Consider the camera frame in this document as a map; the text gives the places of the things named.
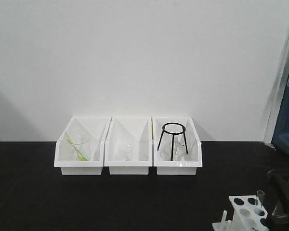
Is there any white middle storage bin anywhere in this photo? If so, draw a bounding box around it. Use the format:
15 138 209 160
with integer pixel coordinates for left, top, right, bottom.
104 117 153 175

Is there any white left storage bin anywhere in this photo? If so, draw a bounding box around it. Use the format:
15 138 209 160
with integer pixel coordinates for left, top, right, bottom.
54 116 111 175

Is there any small clear glass beaker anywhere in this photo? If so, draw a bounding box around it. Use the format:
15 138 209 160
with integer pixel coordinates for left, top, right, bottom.
118 144 133 161

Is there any white storage bin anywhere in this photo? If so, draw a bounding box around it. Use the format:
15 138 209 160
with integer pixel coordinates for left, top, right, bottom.
104 117 153 175
152 117 202 175
54 116 111 175

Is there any clear round-bottom flask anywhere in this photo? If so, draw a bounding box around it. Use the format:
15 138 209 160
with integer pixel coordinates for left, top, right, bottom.
160 141 186 161

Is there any black wire tripod stand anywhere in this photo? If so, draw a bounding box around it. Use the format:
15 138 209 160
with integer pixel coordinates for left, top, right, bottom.
157 122 188 161

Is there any white test tube rack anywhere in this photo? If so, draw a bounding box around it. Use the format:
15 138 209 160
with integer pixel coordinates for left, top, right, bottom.
212 195 269 231

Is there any clear glass test tube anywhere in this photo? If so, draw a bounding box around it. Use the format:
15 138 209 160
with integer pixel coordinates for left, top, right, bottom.
256 190 265 208

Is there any white right storage bin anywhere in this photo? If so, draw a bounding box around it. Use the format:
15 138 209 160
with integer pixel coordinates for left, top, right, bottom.
152 117 202 175

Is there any clear glass beaker with straws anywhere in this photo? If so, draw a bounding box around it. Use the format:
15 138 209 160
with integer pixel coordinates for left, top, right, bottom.
65 132 91 162

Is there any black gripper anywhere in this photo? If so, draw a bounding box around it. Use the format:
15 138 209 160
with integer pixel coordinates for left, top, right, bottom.
261 170 289 231

